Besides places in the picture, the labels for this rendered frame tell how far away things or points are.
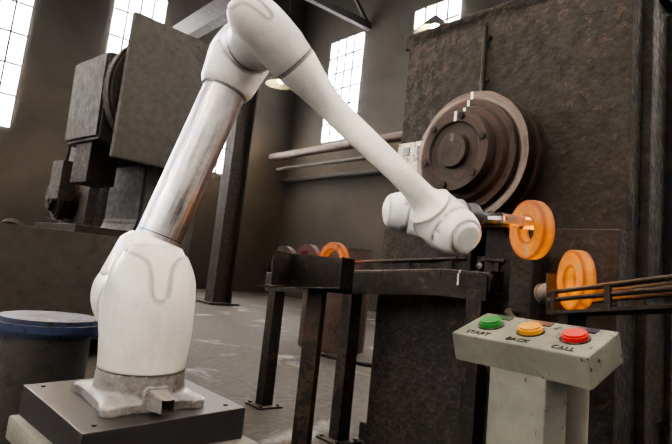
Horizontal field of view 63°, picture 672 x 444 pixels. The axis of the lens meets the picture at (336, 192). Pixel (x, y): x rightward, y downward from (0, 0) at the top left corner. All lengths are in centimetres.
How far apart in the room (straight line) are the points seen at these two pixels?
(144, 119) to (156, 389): 317
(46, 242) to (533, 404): 305
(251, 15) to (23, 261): 262
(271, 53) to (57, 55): 1078
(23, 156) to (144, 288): 1046
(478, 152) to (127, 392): 129
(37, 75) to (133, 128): 778
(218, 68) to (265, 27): 18
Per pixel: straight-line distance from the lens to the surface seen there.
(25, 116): 1153
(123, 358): 103
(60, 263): 362
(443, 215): 117
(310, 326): 210
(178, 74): 426
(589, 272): 149
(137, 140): 402
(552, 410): 96
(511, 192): 187
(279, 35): 119
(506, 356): 96
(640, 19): 210
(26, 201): 1139
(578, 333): 94
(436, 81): 240
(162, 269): 102
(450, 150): 193
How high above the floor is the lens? 66
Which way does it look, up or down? 8 degrees up
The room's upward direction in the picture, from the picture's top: 6 degrees clockwise
